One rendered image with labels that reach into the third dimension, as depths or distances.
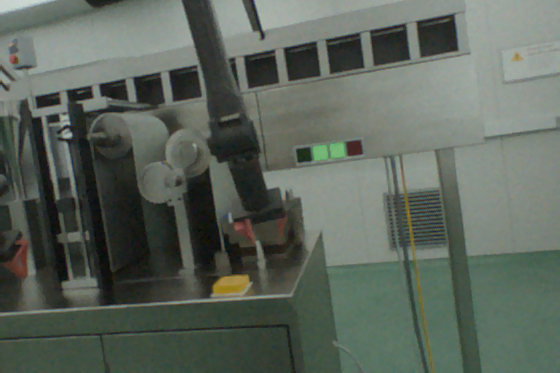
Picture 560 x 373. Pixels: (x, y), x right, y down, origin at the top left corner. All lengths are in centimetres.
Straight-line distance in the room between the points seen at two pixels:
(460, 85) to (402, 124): 22
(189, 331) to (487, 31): 347
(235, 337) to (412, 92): 97
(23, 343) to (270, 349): 69
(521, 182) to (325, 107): 276
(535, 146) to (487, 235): 82
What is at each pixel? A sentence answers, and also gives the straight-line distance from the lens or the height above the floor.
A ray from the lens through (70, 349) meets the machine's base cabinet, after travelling 134.
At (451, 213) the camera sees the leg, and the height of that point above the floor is 89.
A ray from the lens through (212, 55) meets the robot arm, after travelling 73.
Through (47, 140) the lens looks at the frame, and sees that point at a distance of 142.
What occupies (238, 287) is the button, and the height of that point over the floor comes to 92.
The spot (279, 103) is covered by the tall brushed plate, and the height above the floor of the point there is 138.
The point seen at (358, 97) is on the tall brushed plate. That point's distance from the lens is 154.
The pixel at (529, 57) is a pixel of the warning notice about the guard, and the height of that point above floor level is 163.
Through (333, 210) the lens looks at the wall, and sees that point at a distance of 394.
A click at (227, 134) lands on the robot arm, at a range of 72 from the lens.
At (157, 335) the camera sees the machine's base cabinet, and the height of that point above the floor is 81.
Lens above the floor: 124
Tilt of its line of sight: 3 degrees down
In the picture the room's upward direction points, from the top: 8 degrees counter-clockwise
